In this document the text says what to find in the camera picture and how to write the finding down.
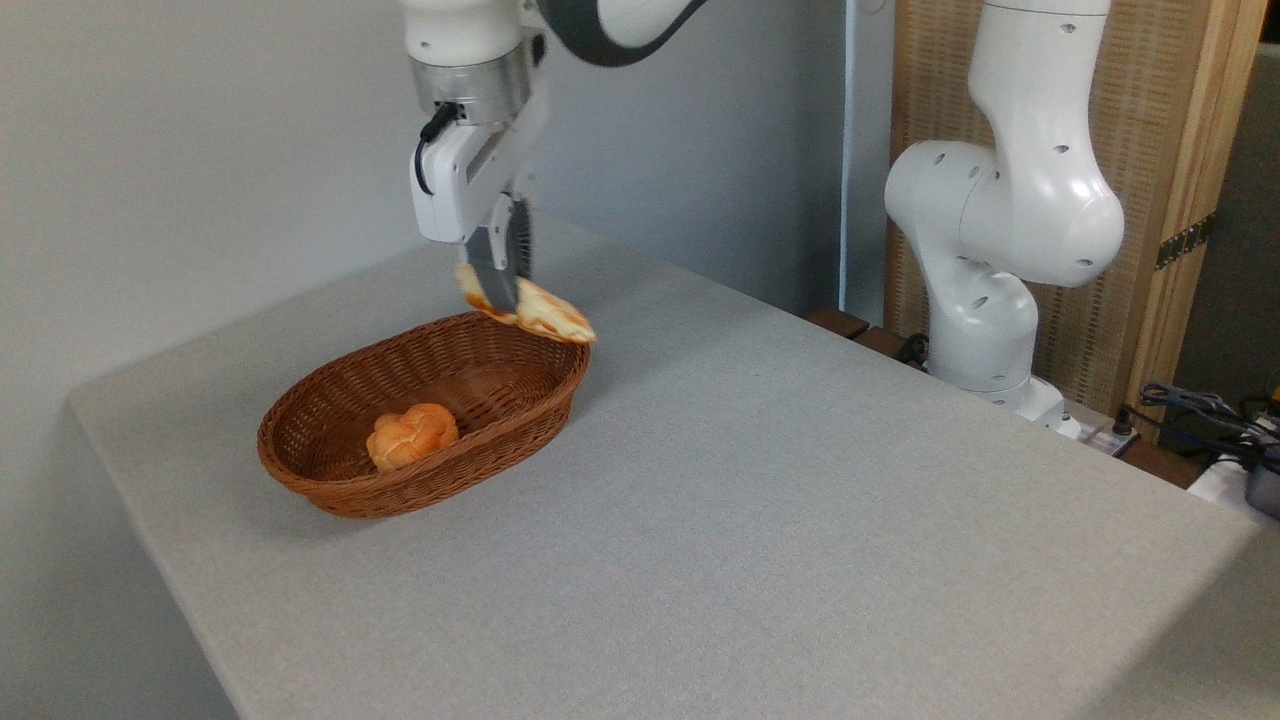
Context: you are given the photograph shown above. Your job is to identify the brown woven wicker basket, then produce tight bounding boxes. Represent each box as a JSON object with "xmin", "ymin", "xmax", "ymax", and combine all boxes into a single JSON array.
[{"xmin": 256, "ymin": 310, "xmax": 592, "ymax": 521}]

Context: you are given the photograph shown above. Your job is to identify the wooden woven screen panel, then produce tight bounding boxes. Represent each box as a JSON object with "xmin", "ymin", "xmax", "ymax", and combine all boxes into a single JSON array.
[{"xmin": 885, "ymin": 0, "xmax": 1270, "ymax": 443}]

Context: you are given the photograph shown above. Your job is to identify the small round orange bread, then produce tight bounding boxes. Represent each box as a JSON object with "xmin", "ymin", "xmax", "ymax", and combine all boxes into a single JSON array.
[{"xmin": 365, "ymin": 402, "xmax": 461, "ymax": 474}]

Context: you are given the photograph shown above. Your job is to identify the long braided pale bread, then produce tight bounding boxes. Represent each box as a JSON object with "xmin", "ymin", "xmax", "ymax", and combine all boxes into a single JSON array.
[{"xmin": 454, "ymin": 261, "xmax": 598, "ymax": 347}]

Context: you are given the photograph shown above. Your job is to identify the black cable bundle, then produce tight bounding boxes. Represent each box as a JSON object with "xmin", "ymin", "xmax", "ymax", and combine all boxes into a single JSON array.
[{"xmin": 1122, "ymin": 380, "xmax": 1280, "ymax": 473}]

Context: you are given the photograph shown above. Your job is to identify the dark brown wooden bench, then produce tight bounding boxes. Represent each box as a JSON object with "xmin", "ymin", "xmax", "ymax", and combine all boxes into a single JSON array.
[{"xmin": 804, "ymin": 306, "xmax": 933, "ymax": 373}]

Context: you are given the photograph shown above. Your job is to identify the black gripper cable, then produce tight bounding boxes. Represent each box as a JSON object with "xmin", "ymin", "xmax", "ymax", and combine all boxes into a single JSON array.
[{"xmin": 414, "ymin": 101, "xmax": 462, "ymax": 197}]

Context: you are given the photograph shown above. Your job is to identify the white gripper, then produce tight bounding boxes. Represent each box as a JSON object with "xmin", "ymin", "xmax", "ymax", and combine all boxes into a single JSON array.
[{"xmin": 409, "ymin": 85, "xmax": 552, "ymax": 314}]

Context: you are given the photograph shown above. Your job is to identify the metal screen hinge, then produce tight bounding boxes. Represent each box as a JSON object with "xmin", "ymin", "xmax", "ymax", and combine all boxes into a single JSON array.
[{"xmin": 1154, "ymin": 212, "xmax": 1219, "ymax": 272}]

